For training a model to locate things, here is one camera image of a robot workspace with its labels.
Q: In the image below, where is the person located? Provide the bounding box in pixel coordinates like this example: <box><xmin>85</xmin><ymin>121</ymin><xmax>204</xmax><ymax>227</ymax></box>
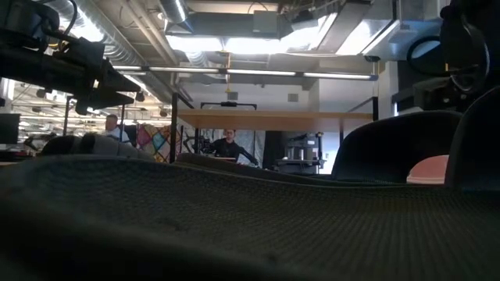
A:
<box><xmin>101</xmin><ymin>113</ymin><xmax>133</xmax><ymax>148</ymax></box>
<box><xmin>210</xmin><ymin>129</ymin><xmax>259</xmax><ymax>167</ymax></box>

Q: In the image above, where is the black metal frame stand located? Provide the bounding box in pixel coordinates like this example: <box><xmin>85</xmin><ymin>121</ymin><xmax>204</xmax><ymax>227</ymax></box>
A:
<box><xmin>62</xmin><ymin>95</ymin><xmax>127</xmax><ymax>137</ymax></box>

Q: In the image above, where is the wooden shelf black metal frame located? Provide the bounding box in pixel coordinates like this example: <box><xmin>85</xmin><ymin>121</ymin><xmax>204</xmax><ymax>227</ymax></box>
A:
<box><xmin>170</xmin><ymin>92</ymin><xmax>379</xmax><ymax>165</ymax></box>

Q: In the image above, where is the black monitor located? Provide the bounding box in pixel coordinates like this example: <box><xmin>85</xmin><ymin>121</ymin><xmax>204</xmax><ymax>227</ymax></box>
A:
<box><xmin>0</xmin><ymin>112</ymin><xmax>20</xmax><ymax>144</ymax></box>

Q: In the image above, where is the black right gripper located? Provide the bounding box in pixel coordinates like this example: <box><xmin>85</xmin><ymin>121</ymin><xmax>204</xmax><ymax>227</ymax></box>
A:
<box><xmin>412</xmin><ymin>75</ymin><xmax>466</xmax><ymax>113</ymax></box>

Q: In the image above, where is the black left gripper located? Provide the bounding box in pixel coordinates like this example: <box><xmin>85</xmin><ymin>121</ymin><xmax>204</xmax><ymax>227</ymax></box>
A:
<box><xmin>52</xmin><ymin>38</ymin><xmax>141</xmax><ymax>116</ymax></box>

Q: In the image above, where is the black camera rig bar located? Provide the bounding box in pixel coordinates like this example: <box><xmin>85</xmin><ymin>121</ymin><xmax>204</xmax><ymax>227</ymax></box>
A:
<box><xmin>200</xmin><ymin>101</ymin><xmax>258</xmax><ymax>111</ymax></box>

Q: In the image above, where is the dark equipment cart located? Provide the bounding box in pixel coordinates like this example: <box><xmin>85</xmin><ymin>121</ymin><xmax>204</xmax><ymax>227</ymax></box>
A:
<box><xmin>275</xmin><ymin>131</ymin><xmax>326</xmax><ymax>176</ymax></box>

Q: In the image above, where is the pink slide sandal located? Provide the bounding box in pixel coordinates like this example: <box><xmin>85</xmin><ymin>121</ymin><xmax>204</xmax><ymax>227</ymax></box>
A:
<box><xmin>405</xmin><ymin>155</ymin><xmax>450</xmax><ymax>186</ymax></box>

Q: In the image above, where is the colourful patchwork quilt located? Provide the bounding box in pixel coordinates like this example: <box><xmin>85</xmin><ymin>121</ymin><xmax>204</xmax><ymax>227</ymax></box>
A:
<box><xmin>135</xmin><ymin>123</ymin><xmax>184</xmax><ymax>163</ymax></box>

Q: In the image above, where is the silver rectangular air duct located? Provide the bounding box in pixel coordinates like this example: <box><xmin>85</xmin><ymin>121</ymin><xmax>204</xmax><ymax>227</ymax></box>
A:
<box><xmin>335</xmin><ymin>0</ymin><xmax>442</xmax><ymax>59</ymax></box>

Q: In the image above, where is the long light bar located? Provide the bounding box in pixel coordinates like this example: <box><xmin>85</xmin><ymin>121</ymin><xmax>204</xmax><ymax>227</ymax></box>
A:
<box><xmin>148</xmin><ymin>65</ymin><xmax>379</xmax><ymax>82</ymax></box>
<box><xmin>112</xmin><ymin>64</ymin><xmax>148</xmax><ymax>76</ymax></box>

